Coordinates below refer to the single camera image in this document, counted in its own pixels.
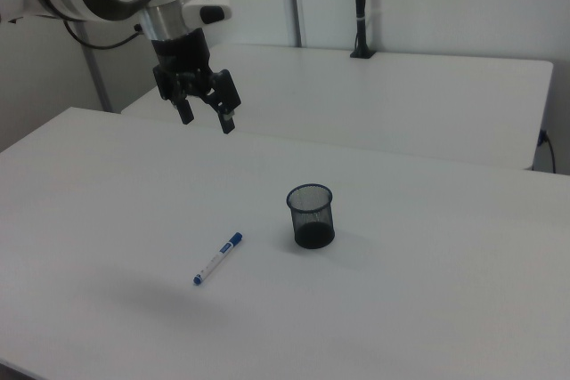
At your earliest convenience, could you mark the black mesh pen cup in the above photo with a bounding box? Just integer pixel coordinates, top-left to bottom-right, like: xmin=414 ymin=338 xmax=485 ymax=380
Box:
xmin=285 ymin=182 xmax=337 ymax=251

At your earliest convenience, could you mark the blue and white marker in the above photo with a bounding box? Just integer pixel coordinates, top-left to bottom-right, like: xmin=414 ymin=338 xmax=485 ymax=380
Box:
xmin=191 ymin=231 xmax=244 ymax=287

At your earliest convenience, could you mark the black Franka gripper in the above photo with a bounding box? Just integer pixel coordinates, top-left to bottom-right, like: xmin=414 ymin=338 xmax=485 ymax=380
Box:
xmin=151 ymin=27 xmax=243 ymax=135

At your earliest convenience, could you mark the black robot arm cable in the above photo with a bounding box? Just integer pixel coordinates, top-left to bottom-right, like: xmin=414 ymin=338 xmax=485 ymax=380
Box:
xmin=61 ymin=19 xmax=144 ymax=51

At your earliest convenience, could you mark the black cable with blue plug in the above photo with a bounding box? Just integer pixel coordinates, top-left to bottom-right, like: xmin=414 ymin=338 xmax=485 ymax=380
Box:
xmin=538 ymin=129 xmax=558 ymax=174

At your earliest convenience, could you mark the black pole with clamp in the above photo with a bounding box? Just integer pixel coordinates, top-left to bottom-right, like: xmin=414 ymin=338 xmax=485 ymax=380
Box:
xmin=349 ymin=0 xmax=379 ymax=60

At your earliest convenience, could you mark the white adjacent table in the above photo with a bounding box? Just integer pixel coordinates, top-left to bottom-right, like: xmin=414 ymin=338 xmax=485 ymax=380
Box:
xmin=120 ymin=44 xmax=555 ymax=172

